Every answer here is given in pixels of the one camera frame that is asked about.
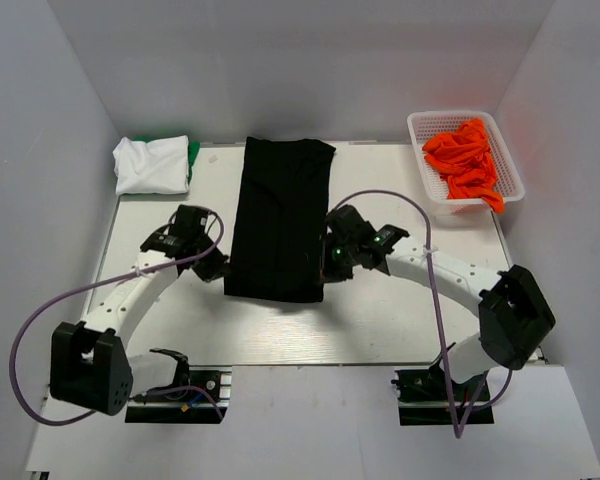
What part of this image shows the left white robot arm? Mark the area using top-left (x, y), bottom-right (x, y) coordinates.
top-left (50, 205), bottom-right (228, 416)

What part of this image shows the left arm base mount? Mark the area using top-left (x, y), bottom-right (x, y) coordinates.
top-left (124, 367), bottom-right (232, 425)

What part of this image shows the white folded t-shirt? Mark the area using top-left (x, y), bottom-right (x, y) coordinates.
top-left (113, 135), bottom-right (189, 196)

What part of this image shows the green folded t-shirt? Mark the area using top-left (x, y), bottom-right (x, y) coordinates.
top-left (133, 135), bottom-right (201, 183)

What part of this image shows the orange crumpled t-shirt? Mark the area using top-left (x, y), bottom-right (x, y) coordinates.
top-left (422, 118), bottom-right (505, 214)

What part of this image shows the white plastic mesh basket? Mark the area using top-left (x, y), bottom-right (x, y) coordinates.
top-left (407, 110), bottom-right (525, 216)

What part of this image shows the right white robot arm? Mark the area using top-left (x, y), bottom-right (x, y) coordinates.
top-left (321, 205), bottom-right (556, 399)

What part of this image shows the black t-shirt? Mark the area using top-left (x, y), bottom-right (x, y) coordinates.
top-left (224, 137), bottom-right (336, 303)

